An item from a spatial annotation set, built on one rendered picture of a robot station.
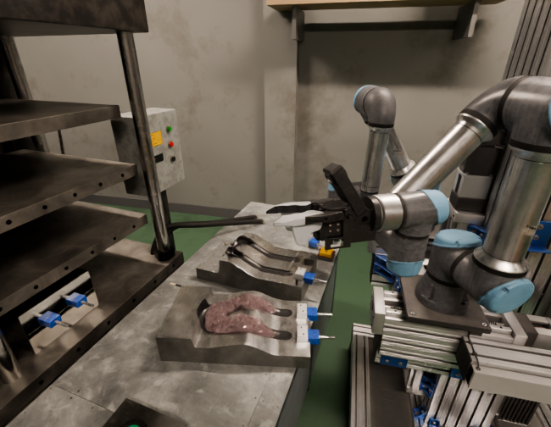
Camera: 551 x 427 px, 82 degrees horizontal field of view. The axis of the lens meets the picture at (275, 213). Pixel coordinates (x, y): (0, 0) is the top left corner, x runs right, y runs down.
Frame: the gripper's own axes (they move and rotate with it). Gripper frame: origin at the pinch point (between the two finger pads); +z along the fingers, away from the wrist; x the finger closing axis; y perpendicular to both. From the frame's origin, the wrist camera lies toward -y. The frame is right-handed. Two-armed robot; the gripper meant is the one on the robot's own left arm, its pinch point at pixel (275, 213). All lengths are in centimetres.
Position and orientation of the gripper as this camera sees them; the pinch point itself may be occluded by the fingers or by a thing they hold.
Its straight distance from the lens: 59.4
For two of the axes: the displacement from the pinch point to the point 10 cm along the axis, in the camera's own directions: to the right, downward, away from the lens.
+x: -2.1, -3.0, 9.3
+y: 0.3, 9.5, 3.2
